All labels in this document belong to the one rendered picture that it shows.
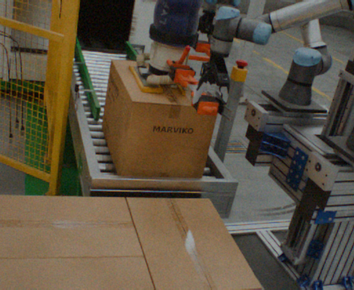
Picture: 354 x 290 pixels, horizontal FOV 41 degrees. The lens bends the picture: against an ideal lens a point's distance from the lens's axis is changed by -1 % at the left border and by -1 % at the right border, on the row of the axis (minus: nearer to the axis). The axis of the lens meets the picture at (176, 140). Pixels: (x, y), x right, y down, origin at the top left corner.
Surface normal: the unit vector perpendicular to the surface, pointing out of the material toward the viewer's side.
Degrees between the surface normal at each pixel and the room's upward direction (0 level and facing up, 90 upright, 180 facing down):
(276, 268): 0
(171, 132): 90
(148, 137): 90
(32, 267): 0
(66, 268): 0
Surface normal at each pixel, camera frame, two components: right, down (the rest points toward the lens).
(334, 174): 0.35, 0.45
